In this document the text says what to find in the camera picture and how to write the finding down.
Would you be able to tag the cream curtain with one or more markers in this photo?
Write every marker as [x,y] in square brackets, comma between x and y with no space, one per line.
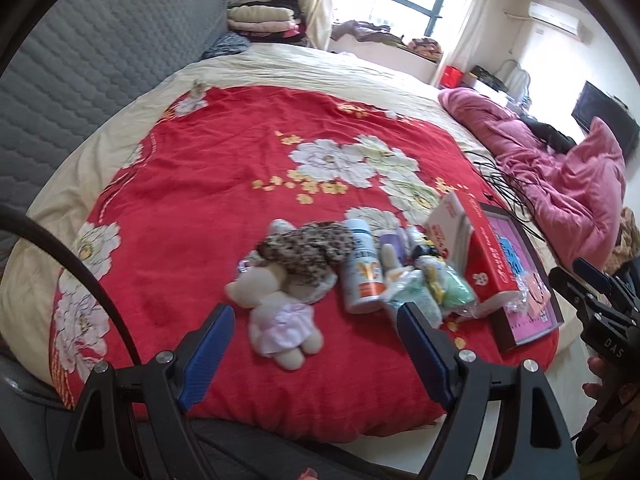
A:
[320,5]
[470,20]

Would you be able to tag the mint green soft pouch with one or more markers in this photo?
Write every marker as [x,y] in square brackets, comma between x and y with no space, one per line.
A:
[457,290]

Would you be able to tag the person's right forearm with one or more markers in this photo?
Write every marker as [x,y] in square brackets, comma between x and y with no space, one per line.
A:
[612,435]

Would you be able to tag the blue patterned pillow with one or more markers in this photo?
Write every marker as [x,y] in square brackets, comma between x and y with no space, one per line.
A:
[225,46]

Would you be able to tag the cream plush doll pink dress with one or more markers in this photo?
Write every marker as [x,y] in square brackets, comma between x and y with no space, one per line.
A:
[280,320]

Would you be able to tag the small red box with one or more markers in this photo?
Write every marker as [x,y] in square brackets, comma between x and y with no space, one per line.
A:
[452,76]

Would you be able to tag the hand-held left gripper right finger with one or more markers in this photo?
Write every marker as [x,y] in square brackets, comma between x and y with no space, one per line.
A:
[425,355]

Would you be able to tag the grey quilted headboard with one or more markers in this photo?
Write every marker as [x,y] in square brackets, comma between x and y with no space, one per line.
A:
[100,60]

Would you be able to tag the brown clothes pile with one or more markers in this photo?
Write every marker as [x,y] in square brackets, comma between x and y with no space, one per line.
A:
[365,32]

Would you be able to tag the small purple bottle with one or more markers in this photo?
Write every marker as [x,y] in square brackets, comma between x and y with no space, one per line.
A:
[392,240]

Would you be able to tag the green packaged item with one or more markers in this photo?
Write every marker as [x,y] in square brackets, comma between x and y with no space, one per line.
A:
[417,302]

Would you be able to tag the stack of folded clothes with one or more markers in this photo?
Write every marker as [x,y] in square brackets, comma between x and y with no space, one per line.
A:
[260,15]

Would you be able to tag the orange patterned clothes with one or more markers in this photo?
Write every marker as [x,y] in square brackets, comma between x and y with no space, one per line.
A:
[425,49]

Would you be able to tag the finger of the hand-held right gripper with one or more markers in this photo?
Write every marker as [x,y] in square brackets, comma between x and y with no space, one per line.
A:
[592,272]
[575,290]

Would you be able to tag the clear plastic wrapper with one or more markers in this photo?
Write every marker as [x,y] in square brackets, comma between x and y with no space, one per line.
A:
[522,302]

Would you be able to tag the grey fabric chair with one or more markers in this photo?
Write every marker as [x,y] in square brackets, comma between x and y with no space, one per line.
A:
[30,410]

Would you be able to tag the brown patterned cloth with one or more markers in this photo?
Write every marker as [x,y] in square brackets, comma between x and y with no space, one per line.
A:
[629,240]

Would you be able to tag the pink quilt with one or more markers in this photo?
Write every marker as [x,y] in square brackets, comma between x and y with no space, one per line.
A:
[550,195]

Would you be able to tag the black garment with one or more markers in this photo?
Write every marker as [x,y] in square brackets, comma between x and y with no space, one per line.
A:
[550,135]

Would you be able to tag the small spray bottle black cap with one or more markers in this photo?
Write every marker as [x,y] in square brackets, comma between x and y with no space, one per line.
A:
[414,235]

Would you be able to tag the person's right hand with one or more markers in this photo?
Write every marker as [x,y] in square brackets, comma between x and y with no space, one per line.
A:
[597,367]

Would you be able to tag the white supplement bottle orange label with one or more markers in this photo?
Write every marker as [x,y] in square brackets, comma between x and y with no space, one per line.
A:
[362,270]

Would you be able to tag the white chair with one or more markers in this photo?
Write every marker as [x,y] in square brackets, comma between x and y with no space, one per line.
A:
[517,77]

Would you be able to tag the black bag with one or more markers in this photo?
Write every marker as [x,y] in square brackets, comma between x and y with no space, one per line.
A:
[486,77]

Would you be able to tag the red and white box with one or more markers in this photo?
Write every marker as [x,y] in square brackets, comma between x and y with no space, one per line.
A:
[492,265]

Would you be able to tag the red floral blanket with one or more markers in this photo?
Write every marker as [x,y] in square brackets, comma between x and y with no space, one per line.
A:
[200,185]

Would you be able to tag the black television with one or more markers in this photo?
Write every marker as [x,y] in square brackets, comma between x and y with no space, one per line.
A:
[600,105]

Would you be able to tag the leopard print scrunchie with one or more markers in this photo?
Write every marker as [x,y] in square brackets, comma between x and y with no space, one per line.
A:
[310,250]

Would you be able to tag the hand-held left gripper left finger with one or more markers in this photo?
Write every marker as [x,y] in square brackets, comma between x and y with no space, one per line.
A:
[210,355]

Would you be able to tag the white floral scrunchie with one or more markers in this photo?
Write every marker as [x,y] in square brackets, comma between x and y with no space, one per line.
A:
[312,288]

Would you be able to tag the white air conditioner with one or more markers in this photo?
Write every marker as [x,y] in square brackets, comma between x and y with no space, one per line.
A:
[555,17]

